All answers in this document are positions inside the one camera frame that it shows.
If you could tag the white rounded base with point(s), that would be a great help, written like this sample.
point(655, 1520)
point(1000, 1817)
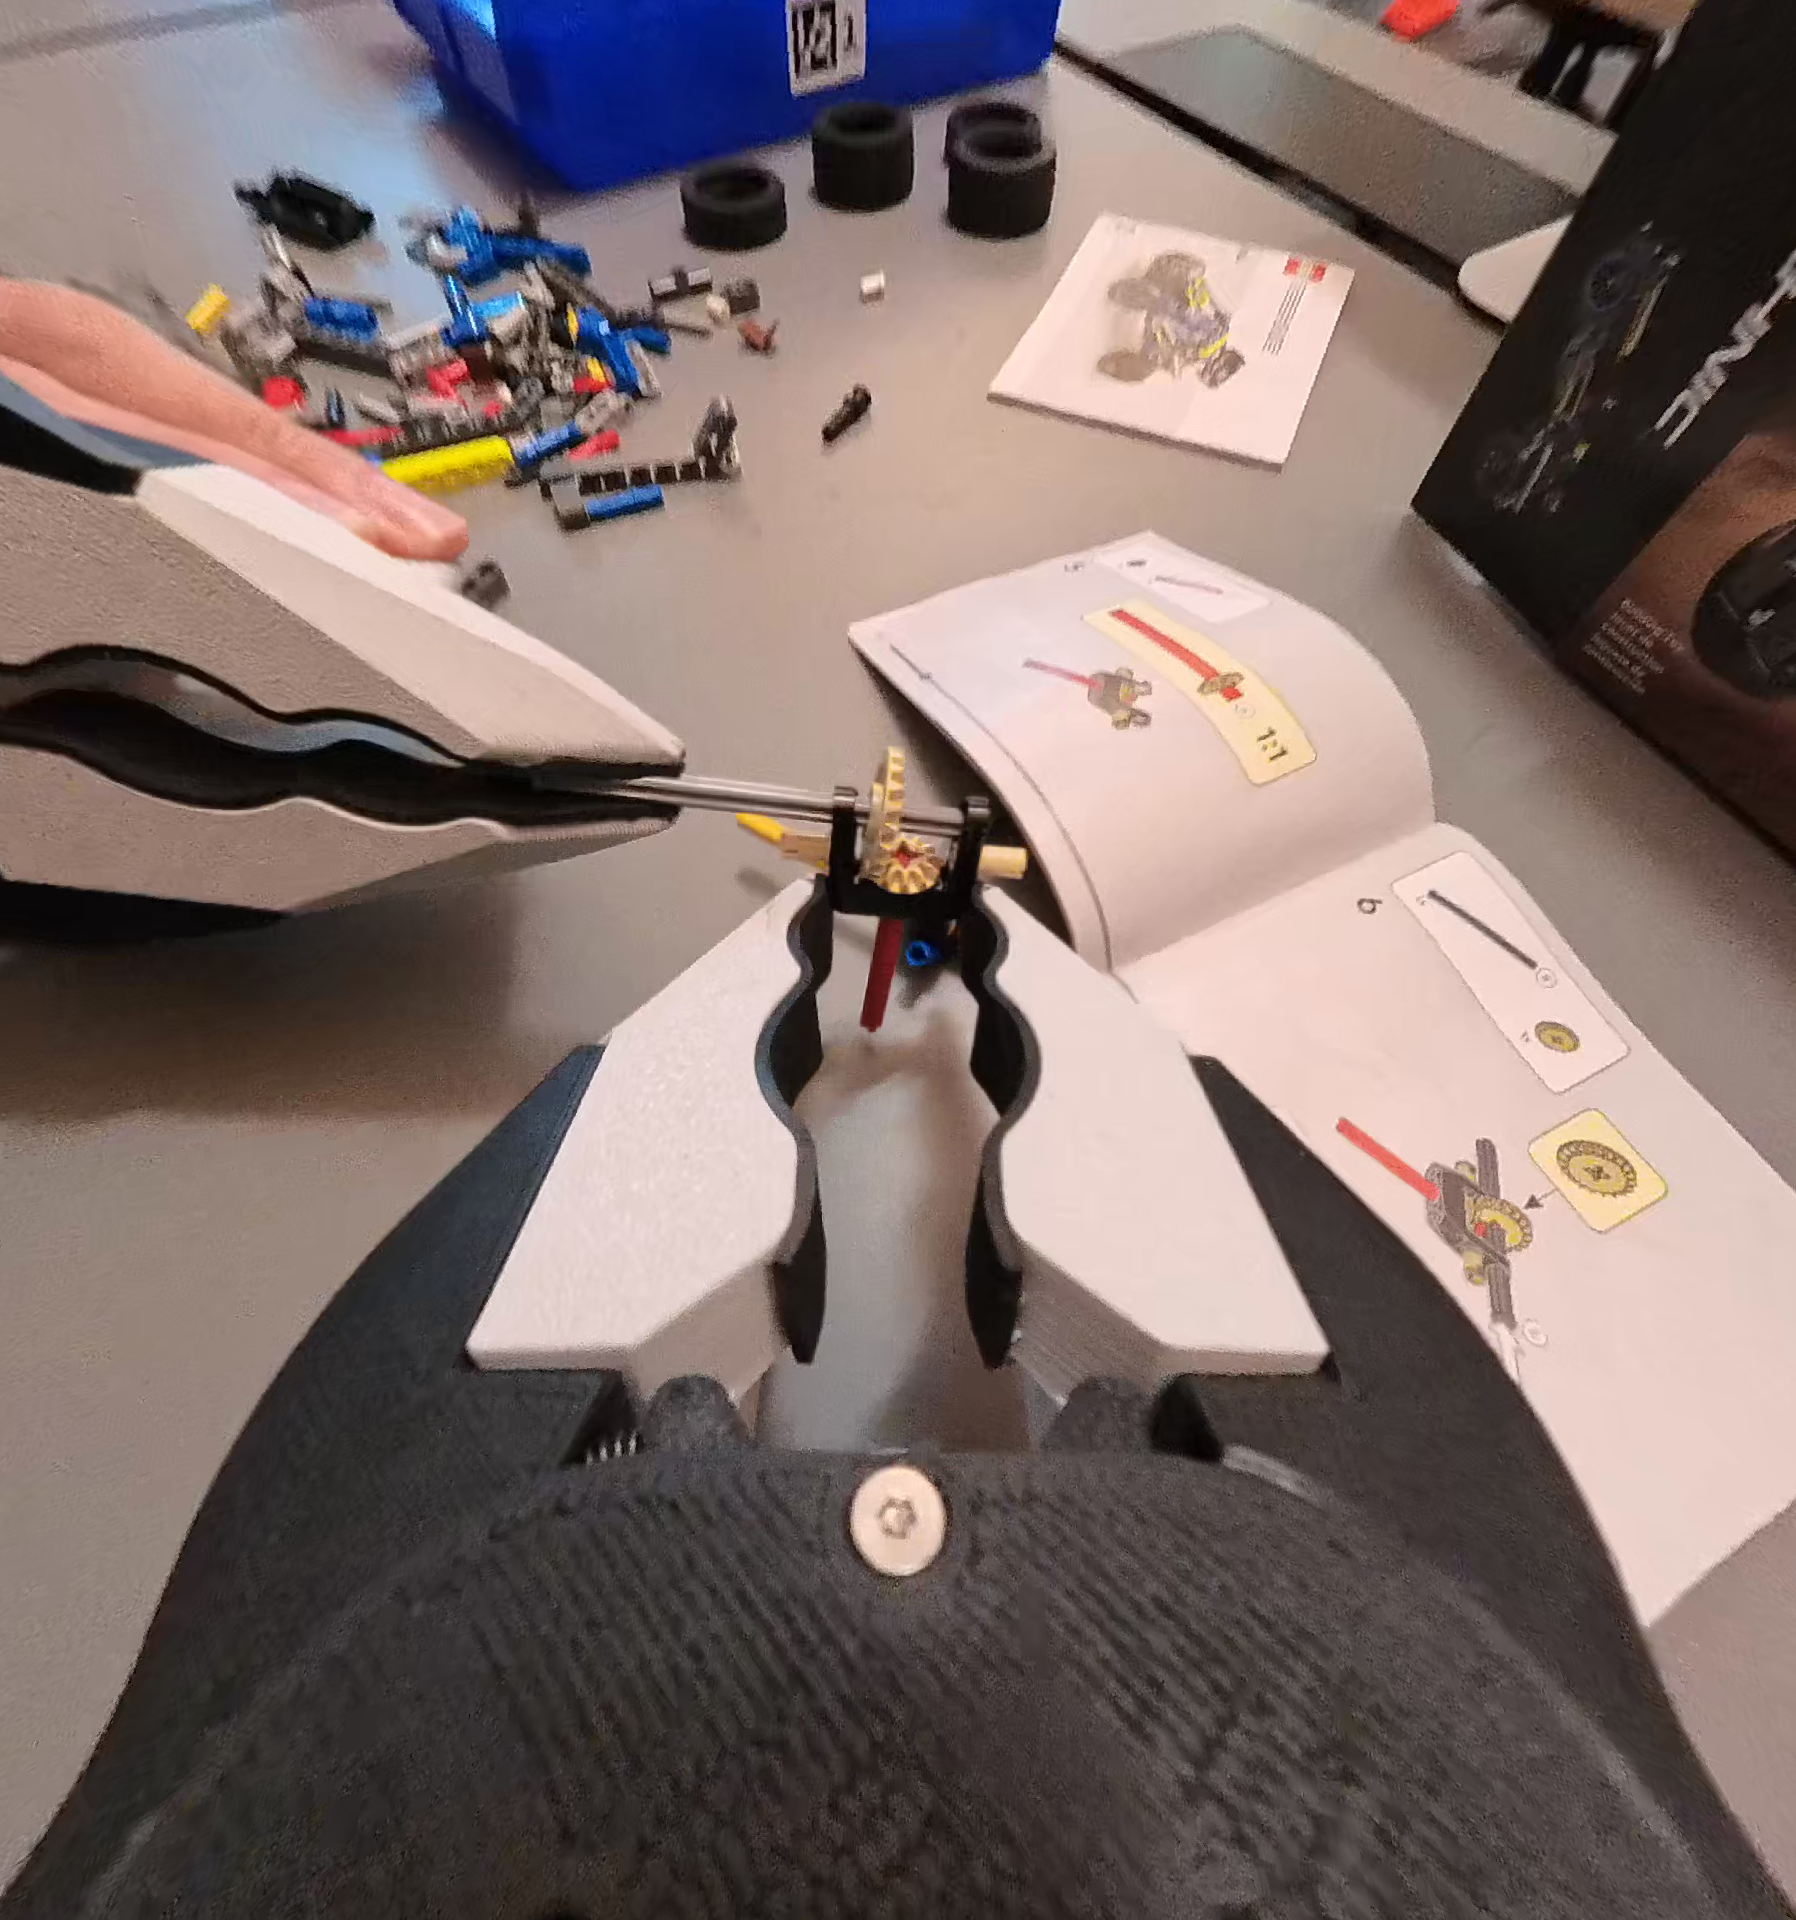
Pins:
point(1512, 279)

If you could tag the blue storage bin with tag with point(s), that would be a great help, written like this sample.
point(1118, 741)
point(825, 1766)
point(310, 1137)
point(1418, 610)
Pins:
point(659, 75)

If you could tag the small black lego connector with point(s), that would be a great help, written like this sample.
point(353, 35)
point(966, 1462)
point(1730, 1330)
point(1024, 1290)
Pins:
point(485, 584)

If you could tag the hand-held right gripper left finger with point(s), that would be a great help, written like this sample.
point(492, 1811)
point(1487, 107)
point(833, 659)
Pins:
point(641, 1187)

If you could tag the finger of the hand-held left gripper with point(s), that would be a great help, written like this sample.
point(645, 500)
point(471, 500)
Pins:
point(314, 600)
point(238, 846)

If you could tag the black lego frame gear assembly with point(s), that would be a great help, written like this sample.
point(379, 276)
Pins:
point(900, 872)

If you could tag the black lego tyre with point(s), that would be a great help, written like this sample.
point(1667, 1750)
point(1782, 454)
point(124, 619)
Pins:
point(731, 205)
point(1000, 186)
point(863, 152)
point(988, 116)

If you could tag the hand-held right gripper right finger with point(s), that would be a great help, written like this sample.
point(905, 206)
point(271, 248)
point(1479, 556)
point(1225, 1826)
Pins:
point(1153, 1199)

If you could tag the open instruction booklet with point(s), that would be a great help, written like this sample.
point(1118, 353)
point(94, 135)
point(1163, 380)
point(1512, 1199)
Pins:
point(1662, 1348)

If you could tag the red object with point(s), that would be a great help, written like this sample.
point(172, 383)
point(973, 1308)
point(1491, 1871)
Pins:
point(1421, 15)

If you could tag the dark lego set box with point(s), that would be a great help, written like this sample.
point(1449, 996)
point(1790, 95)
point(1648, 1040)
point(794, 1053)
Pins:
point(1662, 451)

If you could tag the pile of lego pieces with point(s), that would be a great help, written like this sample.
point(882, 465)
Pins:
point(460, 374)

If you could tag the black lego pin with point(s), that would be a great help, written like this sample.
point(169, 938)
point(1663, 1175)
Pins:
point(846, 414)

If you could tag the yellow axle lego subassembly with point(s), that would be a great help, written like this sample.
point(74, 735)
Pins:
point(761, 822)

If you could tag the person's left hand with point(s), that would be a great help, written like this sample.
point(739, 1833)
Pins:
point(162, 390)

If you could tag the closed instruction booklet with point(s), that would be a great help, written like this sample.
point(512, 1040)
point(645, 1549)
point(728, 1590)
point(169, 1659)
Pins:
point(1183, 346)

